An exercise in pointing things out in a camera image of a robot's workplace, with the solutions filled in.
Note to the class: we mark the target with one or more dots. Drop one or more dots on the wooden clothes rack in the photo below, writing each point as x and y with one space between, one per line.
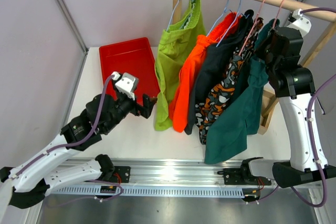
322 13

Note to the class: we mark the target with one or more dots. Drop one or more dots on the pink hanger of camouflage shorts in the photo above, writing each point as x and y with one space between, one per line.
252 28

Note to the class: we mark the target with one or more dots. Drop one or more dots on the teal green shorts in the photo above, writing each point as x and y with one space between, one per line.
227 137

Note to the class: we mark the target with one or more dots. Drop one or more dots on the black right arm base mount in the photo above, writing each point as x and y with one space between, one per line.
242 176

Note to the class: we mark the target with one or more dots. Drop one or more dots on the orange grey camouflage shorts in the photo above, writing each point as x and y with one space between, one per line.
235 66

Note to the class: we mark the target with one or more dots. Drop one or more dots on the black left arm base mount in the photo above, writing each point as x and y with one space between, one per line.
121 175

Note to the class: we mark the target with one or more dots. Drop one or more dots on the slotted grey cable duct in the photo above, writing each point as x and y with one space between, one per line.
157 191

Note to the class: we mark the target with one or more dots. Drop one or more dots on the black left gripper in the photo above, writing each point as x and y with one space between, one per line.
146 109

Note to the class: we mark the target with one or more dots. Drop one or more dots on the black shorts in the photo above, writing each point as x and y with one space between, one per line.
206 102

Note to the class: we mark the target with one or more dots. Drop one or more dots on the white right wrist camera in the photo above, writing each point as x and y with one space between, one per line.
297 20

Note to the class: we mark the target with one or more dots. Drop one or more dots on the pink hanger of teal shorts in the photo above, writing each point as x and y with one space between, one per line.
278 12

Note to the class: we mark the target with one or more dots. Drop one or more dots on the aluminium mounting rail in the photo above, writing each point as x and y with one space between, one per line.
143 172

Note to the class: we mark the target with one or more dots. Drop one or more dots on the red plastic bin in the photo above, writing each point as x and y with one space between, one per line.
134 57

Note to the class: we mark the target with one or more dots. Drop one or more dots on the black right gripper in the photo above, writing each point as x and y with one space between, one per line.
260 51

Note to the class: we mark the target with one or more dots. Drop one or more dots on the blue hanger of green shorts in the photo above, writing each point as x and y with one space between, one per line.
176 9

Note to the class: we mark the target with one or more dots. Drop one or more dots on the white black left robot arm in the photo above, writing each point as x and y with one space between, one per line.
37 178

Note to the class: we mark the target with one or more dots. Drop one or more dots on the lime green shorts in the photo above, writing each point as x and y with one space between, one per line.
175 45

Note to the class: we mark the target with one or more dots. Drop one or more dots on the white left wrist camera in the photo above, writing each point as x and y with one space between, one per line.
125 84

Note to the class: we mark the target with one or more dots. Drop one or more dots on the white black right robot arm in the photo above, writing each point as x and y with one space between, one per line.
294 87

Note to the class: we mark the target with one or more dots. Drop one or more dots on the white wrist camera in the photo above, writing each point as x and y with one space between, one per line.
125 84
297 20

